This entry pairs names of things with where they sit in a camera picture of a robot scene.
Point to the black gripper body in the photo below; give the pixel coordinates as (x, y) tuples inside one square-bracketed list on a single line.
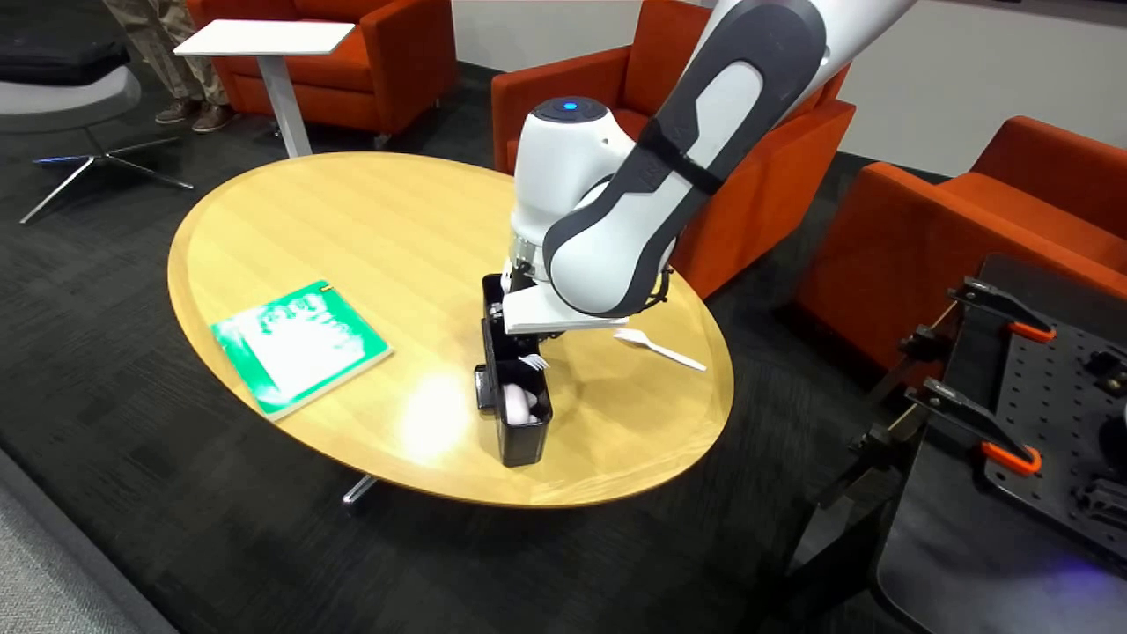
[(529, 346)]

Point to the black plastic utensil holder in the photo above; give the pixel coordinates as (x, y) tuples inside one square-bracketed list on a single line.
[(523, 446)]

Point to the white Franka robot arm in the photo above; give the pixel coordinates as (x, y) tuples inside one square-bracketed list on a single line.
[(726, 108)]

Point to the white plastic knife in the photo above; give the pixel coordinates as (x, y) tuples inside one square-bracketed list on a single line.
[(537, 367)]

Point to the white plastic spoon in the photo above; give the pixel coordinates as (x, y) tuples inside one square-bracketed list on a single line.
[(524, 408)]

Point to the white plastic fork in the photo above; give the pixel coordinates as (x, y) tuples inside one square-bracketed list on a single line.
[(656, 346)]

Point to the metal table leg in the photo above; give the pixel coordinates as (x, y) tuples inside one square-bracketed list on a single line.
[(355, 491)]

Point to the orange armchair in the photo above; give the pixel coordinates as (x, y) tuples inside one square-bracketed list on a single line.
[(762, 199), (354, 57), (938, 247)]

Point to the white side table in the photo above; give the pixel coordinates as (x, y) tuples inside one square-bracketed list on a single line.
[(265, 36)]

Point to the person in khaki trousers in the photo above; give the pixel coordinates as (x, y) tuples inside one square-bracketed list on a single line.
[(162, 53)]

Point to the grey chair with metal legs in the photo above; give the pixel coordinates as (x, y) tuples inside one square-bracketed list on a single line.
[(57, 90)]

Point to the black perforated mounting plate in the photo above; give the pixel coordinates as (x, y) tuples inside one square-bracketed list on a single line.
[(1059, 400)]

